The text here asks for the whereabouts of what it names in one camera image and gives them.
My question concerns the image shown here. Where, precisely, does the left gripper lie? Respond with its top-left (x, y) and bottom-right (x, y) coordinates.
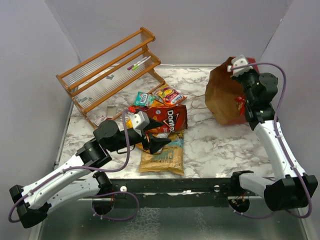
top-left (108, 117), bottom-right (172, 154)

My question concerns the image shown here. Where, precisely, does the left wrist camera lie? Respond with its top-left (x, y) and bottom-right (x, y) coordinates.
top-left (128, 107), bottom-right (150, 131)

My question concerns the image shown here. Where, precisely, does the orange candy bag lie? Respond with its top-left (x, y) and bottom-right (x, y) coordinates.
top-left (155, 84), bottom-right (187, 106)

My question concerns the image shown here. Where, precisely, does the small red white box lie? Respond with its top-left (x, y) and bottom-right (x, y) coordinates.
top-left (93, 115), bottom-right (107, 127)

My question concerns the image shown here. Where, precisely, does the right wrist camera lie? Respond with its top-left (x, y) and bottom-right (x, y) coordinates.
top-left (227, 54), bottom-right (253, 77)

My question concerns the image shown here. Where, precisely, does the red brown paper bag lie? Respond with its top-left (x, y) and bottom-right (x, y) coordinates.
top-left (204, 56), bottom-right (247, 126)

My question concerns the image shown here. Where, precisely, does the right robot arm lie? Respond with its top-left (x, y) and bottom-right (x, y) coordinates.
top-left (229, 67), bottom-right (318, 212)

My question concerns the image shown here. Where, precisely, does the red rice cracker bag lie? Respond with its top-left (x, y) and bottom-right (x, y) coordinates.
top-left (234, 94), bottom-right (246, 116)

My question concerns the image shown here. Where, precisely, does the small grey open box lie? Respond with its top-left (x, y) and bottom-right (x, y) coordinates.
top-left (106, 106), bottom-right (117, 120)

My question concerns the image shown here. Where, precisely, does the black mounting rail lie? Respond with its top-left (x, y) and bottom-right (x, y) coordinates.
top-left (82, 170), bottom-right (258, 208)

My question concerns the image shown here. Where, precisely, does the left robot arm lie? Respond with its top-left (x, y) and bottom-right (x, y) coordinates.
top-left (8, 114), bottom-right (171, 229)

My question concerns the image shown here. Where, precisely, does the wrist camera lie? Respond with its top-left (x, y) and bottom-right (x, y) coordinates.
top-left (128, 107), bottom-right (150, 131)
top-left (227, 54), bottom-right (253, 77)

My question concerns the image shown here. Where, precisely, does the teal Fox's candy bag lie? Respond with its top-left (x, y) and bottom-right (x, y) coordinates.
top-left (134, 91), bottom-right (156, 107)

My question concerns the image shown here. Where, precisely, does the orange yellow chips bag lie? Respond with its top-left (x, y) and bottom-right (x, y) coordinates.
top-left (131, 99), bottom-right (168, 134)

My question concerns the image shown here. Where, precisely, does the beige snack packet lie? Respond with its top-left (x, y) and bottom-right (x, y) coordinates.
top-left (139, 130), bottom-right (185, 176)

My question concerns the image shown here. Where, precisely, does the orange wooden rack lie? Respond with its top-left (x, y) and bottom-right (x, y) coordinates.
top-left (56, 27), bottom-right (166, 129)

